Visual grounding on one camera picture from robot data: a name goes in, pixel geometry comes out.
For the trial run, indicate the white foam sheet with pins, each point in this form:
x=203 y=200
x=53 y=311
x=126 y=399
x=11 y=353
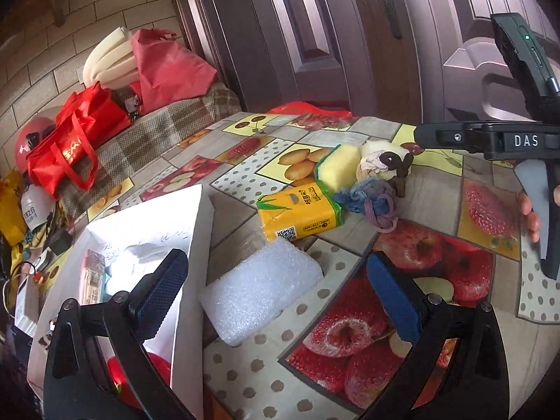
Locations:
x=258 y=288

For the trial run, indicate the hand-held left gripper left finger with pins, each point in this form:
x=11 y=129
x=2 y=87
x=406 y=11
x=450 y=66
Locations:
x=162 y=288

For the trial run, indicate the white bottle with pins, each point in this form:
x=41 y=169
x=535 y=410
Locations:
x=39 y=205

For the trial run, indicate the cream and brown plush toy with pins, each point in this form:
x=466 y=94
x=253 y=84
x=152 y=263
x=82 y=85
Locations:
x=389 y=158

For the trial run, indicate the red tote bag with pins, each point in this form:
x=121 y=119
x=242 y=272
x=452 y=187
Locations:
x=74 y=140

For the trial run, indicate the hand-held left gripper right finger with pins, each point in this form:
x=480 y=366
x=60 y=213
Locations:
x=393 y=302

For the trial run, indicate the plaid covered bench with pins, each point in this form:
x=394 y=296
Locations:
x=144 y=140

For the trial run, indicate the person's right hand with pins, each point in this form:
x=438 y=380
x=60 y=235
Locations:
x=530 y=218

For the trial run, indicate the white cardboard box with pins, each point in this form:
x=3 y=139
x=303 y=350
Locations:
x=192 y=227

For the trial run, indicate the cream foam roll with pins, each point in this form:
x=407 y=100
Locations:
x=109 y=61

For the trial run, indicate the red printed bag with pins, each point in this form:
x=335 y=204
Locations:
x=297 y=108

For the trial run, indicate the fruit print tablecloth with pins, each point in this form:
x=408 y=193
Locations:
x=437 y=192

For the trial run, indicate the small printed packet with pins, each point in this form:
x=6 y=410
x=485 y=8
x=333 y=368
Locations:
x=92 y=275

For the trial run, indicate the pink-red fabric bag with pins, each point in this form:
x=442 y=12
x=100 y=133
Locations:
x=175 y=70

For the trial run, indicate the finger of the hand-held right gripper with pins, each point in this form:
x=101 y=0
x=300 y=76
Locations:
x=437 y=136

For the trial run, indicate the red helmet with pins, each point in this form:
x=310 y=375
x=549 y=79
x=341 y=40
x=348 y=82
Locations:
x=30 y=140

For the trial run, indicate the yellow and green sponge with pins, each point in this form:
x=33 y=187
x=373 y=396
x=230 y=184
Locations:
x=339 y=164

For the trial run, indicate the red round object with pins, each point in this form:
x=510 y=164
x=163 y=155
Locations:
x=153 y=367

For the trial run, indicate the yellow tissue pack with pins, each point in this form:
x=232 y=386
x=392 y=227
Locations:
x=297 y=214

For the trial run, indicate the brown metal door leaf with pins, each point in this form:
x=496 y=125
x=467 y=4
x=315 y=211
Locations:
x=459 y=30
x=271 y=30

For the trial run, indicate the yellow plastic bag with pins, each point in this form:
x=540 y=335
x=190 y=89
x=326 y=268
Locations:
x=11 y=210

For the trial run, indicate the black power adapter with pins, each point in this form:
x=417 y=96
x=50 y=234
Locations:
x=59 y=240

